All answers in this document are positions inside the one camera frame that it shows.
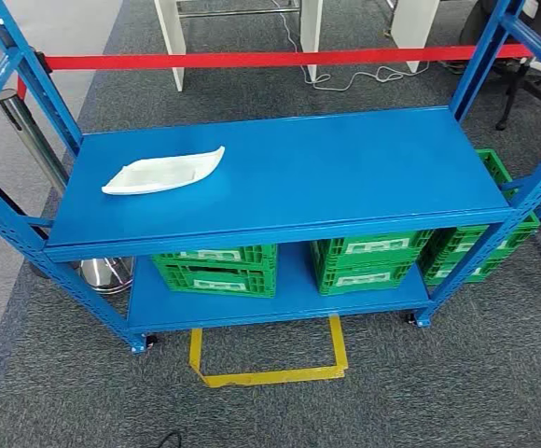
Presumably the yellow floor tape outline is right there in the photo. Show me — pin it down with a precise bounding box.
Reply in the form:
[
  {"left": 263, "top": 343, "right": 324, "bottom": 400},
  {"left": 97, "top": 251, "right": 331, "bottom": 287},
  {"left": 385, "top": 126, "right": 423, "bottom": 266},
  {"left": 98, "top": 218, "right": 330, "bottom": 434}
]
[{"left": 188, "top": 315, "right": 349, "bottom": 389}]

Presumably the red barrier belt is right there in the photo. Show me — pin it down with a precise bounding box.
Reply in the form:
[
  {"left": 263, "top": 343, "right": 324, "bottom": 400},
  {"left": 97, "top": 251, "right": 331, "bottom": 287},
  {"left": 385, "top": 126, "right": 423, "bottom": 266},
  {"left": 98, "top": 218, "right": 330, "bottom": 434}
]
[{"left": 17, "top": 40, "right": 541, "bottom": 100}]

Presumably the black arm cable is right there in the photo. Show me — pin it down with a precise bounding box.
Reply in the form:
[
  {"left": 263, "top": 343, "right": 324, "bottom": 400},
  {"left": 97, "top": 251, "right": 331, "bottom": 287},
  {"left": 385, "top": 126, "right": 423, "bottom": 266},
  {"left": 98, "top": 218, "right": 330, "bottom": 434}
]
[{"left": 151, "top": 430, "right": 183, "bottom": 448}]

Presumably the white desk with steel rails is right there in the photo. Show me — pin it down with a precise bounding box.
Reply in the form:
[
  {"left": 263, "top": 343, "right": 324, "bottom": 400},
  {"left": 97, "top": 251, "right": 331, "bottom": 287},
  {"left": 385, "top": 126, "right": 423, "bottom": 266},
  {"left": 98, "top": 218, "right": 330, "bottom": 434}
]
[{"left": 154, "top": 0, "right": 324, "bottom": 92}]

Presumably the green plastic crate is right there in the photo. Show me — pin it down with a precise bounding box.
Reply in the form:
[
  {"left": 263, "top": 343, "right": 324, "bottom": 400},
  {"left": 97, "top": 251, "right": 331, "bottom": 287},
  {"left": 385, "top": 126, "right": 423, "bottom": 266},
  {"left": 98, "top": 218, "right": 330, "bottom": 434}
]
[
  {"left": 310, "top": 230, "right": 435, "bottom": 297},
  {"left": 151, "top": 245, "right": 278, "bottom": 300},
  {"left": 417, "top": 148, "right": 541, "bottom": 287}
]

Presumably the blue metal shelf rack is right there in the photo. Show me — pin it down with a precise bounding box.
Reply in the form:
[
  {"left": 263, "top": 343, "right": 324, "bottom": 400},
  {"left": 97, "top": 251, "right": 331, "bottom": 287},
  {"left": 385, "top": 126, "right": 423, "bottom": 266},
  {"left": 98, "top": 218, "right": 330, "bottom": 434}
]
[{"left": 0, "top": 0, "right": 541, "bottom": 355}]

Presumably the silver stanchion post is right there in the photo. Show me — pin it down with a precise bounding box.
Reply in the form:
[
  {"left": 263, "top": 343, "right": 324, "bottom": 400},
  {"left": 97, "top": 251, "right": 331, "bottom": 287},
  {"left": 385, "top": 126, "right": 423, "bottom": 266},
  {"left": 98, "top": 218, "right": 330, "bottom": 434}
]
[{"left": 0, "top": 88, "right": 134, "bottom": 296}]

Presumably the white curved plastic part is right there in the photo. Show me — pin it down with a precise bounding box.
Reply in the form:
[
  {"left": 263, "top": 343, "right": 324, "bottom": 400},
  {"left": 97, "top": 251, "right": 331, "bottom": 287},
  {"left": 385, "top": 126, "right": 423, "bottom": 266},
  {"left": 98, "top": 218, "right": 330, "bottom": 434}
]
[{"left": 101, "top": 146, "right": 226, "bottom": 197}]

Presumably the white floor cable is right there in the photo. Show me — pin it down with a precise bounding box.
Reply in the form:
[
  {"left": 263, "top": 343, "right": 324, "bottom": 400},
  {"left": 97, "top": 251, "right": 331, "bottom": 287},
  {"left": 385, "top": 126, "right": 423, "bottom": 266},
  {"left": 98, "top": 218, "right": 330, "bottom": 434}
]
[{"left": 270, "top": 0, "right": 430, "bottom": 92}]

